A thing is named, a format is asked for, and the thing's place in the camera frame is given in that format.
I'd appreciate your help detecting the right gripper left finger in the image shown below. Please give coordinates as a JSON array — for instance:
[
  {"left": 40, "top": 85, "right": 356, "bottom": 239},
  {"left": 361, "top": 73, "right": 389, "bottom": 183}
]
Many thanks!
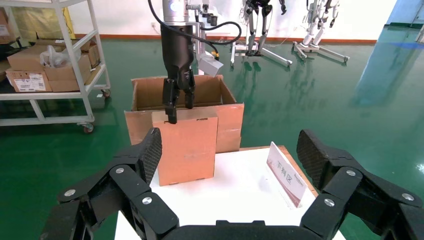
[{"left": 39, "top": 127, "right": 180, "bottom": 240}]

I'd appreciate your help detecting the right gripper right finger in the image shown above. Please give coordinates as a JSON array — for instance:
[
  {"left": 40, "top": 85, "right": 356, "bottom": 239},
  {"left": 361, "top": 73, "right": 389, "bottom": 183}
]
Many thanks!
[{"left": 296, "top": 128, "right": 424, "bottom": 240}]

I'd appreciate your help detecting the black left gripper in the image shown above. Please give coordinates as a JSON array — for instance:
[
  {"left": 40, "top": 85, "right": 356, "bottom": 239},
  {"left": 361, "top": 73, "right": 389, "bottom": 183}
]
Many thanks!
[{"left": 160, "top": 23, "right": 197, "bottom": 125}]

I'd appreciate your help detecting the small cardboard box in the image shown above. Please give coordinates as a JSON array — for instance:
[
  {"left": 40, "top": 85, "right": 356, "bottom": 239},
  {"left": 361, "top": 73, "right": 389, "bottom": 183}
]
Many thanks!
[
  {"left": 151, "top": 109, "right": 219, "bottom": 187},
  {"left": 80, "top": 39, "right": 101, "bottom": 69}
]

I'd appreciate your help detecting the large open cardboard box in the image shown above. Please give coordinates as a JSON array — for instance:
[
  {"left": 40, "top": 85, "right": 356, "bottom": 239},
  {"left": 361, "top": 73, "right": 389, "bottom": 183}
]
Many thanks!
[{"left": 124, "top": 74, "right": 245, "bottom": 155}]

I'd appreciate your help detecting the small upright cardboard box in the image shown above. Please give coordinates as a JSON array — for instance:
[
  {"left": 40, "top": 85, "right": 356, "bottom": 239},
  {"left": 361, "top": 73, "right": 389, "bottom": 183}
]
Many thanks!
[{"left": 80, "top": 39, "right": 101, "bottom": 69}]

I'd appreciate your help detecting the low plain cardboard box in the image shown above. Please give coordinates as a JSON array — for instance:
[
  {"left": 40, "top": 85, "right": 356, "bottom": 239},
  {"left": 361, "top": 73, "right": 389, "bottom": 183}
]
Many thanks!
[{"left": 48, "top": 68, "right": 93, "bottom": 93}]

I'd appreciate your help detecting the cardboard box with shipping label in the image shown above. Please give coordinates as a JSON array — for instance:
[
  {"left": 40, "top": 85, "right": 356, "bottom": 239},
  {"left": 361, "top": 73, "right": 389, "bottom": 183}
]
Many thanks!
[{"left": 4, "top": 67, "right": 53, "bottom": 94}]

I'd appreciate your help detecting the wide plain cardboard box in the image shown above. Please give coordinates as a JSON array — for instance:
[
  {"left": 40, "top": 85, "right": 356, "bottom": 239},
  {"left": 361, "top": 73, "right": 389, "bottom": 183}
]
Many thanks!
[{"left": 6, "top": 43, "right": 93, "bottom": 83}]

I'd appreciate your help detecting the cardboard box with white label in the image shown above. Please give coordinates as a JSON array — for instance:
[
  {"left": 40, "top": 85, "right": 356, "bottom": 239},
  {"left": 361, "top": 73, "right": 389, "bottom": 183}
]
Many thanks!
[{"left": 0, "top": 7, "right": 16, "bottom": 45}]

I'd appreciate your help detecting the acrylic table sign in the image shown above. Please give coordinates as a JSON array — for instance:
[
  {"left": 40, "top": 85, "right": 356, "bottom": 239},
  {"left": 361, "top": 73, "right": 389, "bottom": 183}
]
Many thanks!
[{"left": 265, "top": 141, "right": 309, "bottom": 209}]

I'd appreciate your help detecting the white robot support stand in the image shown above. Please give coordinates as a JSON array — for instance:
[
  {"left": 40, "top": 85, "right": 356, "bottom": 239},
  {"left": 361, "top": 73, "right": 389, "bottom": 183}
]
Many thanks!
[
  {"left": 292, "top": 40, "right": 351, "bottom": 64},
  {"left": 229, "top": 39, "right": 294, "bottom": 68}
]

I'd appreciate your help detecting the black humanoid robot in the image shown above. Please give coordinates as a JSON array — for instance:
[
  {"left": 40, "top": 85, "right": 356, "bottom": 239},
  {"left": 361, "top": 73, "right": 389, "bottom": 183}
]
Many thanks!
[{"left": 242, "top": 0, "right": 288, "bottom": 57}]

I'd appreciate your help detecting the white wheeled shelf cart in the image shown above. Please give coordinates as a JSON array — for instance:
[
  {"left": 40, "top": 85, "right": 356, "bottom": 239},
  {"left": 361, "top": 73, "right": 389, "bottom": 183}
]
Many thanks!
[{"left": 0, "top": 0, "right": 112, "bottom": 135}]

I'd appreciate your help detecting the clear plastic bag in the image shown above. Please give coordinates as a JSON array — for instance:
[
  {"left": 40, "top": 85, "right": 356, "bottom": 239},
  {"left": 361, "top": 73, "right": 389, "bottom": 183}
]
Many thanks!
[{"left": 39, "top": 44, "right": 83, "bottom": 69}]

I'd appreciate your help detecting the yellow wrapped bundle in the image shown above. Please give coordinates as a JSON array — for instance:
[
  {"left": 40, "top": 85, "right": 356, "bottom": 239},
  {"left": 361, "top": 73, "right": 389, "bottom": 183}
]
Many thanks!
[{"left": 12, "top": 6, "right": 73, "bottom": 43}]

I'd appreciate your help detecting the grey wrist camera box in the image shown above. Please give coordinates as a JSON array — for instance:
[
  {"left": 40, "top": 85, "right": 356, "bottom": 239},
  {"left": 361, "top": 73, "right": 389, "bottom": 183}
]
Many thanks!
[{"left": 198, "top": 53, "right": 225, "bottom": 78}]

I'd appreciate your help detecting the thin black yellow-tagged cable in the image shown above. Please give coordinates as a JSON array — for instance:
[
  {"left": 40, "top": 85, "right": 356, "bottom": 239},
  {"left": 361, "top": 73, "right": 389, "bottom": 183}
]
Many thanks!
[{"left": 147, "top": 0, "right": 222, "bottom": 62}]

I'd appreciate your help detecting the thick black hose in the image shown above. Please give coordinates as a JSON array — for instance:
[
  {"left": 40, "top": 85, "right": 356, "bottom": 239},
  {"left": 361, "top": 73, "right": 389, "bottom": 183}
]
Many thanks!
[{"left": 198, "top": 20, "right": 243, "bottom": 46}]

